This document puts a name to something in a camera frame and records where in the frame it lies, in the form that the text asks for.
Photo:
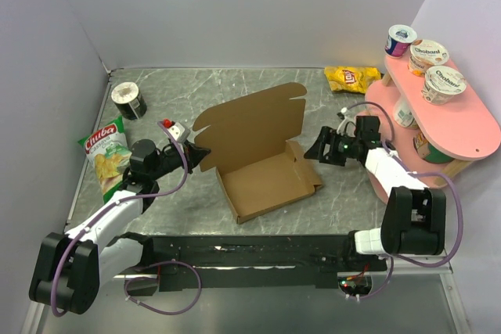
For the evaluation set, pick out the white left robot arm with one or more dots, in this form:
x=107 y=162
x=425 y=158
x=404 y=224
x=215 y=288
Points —
x=71 y=267

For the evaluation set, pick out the yellow Lays chips bag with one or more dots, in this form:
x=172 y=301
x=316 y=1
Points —
x=352 y=79

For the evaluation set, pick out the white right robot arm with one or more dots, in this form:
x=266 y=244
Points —
x=414 y=218

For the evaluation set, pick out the aluminium rail frame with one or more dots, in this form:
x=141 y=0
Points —
x=414 y=300

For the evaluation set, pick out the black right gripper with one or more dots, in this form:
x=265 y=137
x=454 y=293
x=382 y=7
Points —
x=317 y=150

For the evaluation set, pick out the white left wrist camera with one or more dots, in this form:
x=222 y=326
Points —
x=178 y=131

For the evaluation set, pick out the green can lower shelf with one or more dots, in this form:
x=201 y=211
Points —
x=426 y=151

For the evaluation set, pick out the white cup middle shelf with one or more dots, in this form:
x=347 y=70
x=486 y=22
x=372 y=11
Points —
x=403 y=116

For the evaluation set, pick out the black can white lid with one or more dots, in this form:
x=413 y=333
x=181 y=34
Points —
x=129 y=100

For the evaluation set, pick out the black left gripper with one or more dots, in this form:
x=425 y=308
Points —
x=193 y=155

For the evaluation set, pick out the green Chuba chips bag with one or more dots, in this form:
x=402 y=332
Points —
x=108 y=153

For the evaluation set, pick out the purple white yogurt cup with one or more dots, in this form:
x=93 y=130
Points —
x=399 y=38

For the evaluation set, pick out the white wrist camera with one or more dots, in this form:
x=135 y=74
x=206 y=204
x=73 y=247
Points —
x=347 y=125
x=178 y=131

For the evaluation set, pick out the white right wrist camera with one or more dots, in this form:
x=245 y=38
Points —
x=347 y=125

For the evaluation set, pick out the Chobani yogurt cup rear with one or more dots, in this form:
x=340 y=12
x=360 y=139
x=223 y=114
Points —
x=424 y=54

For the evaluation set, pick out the pink three-tier shelf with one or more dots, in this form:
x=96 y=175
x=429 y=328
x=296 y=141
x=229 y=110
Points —
x=463 y=128

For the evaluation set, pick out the brown cardboard box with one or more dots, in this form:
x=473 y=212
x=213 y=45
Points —
x=258 y=162

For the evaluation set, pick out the Chobani yogurt cup front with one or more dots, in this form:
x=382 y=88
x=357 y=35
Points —
x=442 y=84

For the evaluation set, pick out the chobani yogurt cup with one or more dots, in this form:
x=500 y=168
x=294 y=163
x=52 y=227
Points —
x=442 y=84
x=424 y=54

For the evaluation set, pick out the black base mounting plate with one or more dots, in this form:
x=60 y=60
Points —
x=241 y=261

